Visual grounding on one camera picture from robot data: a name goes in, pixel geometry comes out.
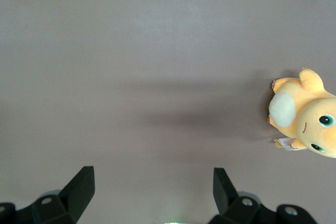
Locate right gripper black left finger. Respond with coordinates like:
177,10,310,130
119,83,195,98
0,166,96,224

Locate orange plush toy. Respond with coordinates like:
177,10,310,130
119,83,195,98
266,66,336,159

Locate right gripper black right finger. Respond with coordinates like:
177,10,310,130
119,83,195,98
209,167,319,224

